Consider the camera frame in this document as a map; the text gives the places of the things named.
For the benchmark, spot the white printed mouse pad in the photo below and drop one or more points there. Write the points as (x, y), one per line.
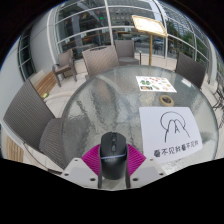
(170, 133)

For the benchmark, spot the black computer mouse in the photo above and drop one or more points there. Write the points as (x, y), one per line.
(113, 155)

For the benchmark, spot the wooden slat bench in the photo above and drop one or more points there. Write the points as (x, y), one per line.
(15, 150)
(45, 84)

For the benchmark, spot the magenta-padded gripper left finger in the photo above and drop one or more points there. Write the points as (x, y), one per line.
(90, 160)

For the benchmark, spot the grey wicker armchair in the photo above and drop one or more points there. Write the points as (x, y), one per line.
(190, 70)
(26, 115)
(125, 50)
(100, 61)
(65, 61)

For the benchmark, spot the black metal chairs group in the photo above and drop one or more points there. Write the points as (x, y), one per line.
(220, 98)

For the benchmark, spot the gold-framed menu stand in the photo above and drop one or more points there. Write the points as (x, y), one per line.
(149, 25)

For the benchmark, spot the laminated picture menu card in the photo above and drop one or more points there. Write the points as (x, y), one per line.
(155, 84)

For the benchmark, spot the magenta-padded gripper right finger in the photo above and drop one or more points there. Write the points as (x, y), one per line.
(136, 160)

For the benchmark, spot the tan tape roll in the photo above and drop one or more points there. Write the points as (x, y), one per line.
(166, 100)

